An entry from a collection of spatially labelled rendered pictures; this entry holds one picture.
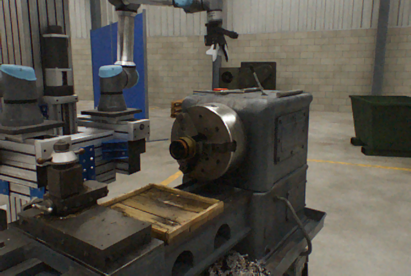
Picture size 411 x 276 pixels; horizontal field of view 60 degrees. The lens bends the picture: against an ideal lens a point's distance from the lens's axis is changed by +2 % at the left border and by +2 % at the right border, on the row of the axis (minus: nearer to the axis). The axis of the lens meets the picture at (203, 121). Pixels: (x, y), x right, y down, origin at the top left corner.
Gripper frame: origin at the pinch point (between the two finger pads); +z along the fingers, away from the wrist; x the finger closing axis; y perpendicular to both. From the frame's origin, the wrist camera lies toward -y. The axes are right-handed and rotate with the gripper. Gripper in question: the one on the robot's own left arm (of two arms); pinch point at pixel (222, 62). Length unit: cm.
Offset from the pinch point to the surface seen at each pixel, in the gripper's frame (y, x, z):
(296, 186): -30, -13, 66
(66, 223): 2, 98, 45
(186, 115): -2.1, 40.1, 22.5
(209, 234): -17, 54, 65
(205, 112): -10.6, 38.7, 21.4
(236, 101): -16.5, 21.4, 19.0
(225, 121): -19.1, 38.5, 25.3
